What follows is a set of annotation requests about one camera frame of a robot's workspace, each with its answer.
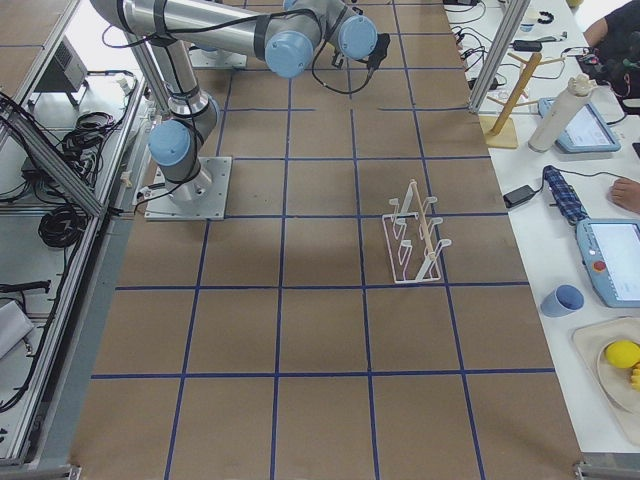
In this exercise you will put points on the white wire cup rack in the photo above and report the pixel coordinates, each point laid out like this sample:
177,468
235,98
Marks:
413,249

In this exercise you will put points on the blue teach pendant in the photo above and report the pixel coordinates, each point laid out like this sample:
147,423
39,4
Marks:
587,132
610,253

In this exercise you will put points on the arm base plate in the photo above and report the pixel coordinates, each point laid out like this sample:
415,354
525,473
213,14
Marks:
203,198
204,59

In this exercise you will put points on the beige side tray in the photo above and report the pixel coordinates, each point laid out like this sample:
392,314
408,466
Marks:
615,383

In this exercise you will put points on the folded plaid umbrella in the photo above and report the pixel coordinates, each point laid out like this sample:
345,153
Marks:
565,197

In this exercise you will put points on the white cylinder tube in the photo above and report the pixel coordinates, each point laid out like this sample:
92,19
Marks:
563,109

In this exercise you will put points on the black power adapter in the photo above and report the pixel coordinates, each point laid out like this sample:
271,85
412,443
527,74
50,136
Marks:
518,196

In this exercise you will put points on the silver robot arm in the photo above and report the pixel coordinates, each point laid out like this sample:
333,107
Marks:
186,35

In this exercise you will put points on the person's hand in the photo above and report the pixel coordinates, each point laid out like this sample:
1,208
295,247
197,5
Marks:
625,193

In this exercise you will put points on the lower blue teach pendant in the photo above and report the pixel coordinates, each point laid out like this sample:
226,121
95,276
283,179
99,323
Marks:
610,253

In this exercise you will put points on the grey control box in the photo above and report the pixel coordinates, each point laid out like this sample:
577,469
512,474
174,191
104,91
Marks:
65,73

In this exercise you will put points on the wooden mug tree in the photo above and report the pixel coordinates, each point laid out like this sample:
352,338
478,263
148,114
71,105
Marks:
500,131

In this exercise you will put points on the yellow lemon toy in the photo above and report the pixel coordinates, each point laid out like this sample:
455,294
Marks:
622,354

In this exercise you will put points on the blue cup on side table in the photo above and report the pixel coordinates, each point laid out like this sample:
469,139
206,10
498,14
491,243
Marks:
562,301

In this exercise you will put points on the upper blue teach pendant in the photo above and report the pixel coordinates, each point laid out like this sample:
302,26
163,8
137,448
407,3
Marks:
587,132

